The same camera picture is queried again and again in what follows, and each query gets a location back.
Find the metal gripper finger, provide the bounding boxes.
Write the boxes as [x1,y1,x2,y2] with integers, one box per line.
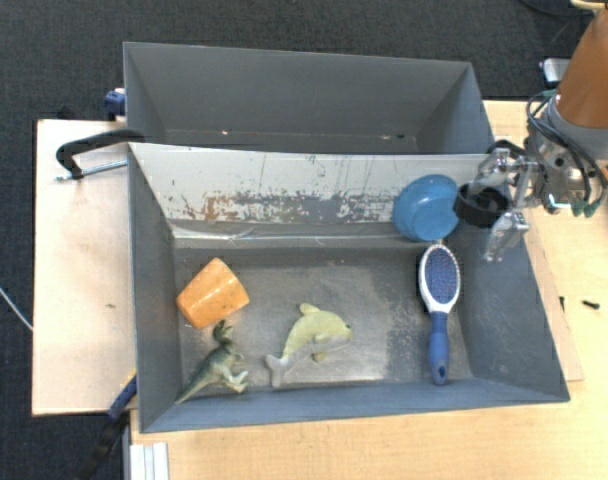
[475,147,526,195]
[482,209,531,264]

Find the black ribbed ring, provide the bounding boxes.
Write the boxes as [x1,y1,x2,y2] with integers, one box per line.
[452,182,510,230]

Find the blue and white hairbrush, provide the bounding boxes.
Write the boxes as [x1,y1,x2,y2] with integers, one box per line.
[417,242,463,387]

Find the blue bowl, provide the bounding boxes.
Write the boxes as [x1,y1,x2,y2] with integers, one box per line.
[392,173,461,244]

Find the grey metal bin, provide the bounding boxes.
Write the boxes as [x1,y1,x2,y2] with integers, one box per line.
[122,41,572,435]

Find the yellow-green plush dolphin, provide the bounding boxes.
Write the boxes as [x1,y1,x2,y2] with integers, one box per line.
[264,302,355,390]

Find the orange cup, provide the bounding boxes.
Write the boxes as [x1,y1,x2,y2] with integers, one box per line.
[175,257,251,331]

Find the green toy dinosaur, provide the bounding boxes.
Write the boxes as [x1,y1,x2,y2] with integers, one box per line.
[174,319,251,406]

